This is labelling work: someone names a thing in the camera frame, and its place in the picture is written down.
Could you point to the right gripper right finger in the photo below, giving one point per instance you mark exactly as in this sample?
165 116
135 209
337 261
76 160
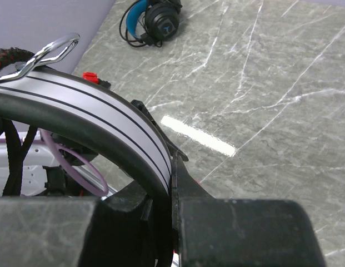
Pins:
238 232

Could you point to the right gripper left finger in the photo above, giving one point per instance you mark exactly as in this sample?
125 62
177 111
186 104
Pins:
77 231

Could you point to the black blue headphones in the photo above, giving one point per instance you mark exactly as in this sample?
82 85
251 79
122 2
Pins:
151 22

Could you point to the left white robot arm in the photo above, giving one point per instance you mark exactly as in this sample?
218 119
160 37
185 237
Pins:
22 153

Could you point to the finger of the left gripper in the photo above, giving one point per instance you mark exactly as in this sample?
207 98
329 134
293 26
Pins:
173 149

